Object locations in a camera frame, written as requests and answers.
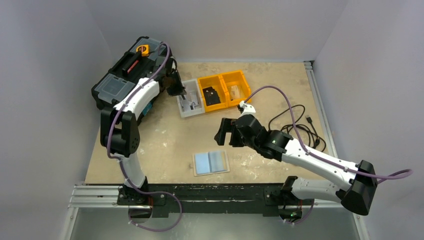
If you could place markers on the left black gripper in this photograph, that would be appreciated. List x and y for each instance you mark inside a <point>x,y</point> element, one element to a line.
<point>177,86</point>

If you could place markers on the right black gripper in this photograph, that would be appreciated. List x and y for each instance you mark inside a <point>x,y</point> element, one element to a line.
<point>234,133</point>

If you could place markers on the white lion VIP card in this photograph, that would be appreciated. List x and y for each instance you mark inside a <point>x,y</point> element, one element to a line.
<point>184,102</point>

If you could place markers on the gold credit card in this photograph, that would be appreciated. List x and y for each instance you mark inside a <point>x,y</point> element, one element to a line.
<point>234,90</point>

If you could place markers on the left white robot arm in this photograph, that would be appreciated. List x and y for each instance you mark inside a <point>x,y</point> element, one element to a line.
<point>119,124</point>

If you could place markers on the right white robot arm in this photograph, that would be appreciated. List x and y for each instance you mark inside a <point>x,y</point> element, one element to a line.
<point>352,184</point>

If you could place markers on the black and white cards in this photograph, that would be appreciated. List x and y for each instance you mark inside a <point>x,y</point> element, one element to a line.
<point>193,102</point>

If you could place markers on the white plastic bin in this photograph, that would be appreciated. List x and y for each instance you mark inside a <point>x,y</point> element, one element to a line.
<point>192,86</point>

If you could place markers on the right yellow plastic bin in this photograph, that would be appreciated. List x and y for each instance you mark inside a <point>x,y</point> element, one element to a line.
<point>235,78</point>

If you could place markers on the yellow plastic bin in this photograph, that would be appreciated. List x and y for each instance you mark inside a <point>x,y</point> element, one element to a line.
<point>235,78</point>
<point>216,82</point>

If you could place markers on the middle yellow plastic bin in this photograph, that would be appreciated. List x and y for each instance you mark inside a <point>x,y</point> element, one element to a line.
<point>216,82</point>

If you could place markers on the black plastic toolbox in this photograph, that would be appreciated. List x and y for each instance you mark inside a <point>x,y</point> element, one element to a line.
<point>128,72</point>

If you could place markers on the yellow tape measure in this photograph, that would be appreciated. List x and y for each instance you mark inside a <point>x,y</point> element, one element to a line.
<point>143,49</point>

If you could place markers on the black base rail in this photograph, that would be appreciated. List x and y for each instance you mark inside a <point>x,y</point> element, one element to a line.
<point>267,199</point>

